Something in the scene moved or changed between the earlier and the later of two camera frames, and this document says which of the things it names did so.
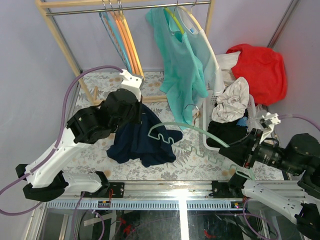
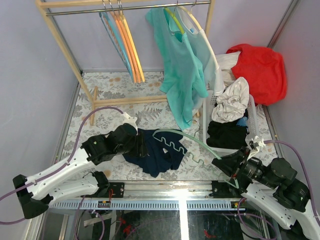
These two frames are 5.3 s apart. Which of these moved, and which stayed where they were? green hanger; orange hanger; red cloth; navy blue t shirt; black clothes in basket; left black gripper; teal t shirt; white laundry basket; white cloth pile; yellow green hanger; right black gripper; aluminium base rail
Moved: green hanger; left black gripper; right black gripper; navy blue t shirt
Stayed: aluminium base rail; white laundry basket; black clothes in basket; yellow green hanger; orange hanger; teal t shirt; white cloth pile; red cloth
